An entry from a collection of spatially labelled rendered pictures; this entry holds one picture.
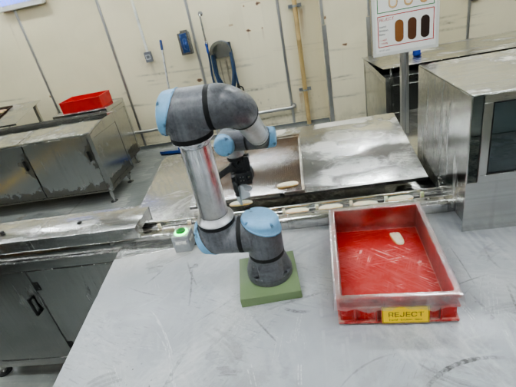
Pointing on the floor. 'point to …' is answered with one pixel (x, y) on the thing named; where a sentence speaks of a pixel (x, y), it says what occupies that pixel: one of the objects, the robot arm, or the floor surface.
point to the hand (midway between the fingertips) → (240, 200)
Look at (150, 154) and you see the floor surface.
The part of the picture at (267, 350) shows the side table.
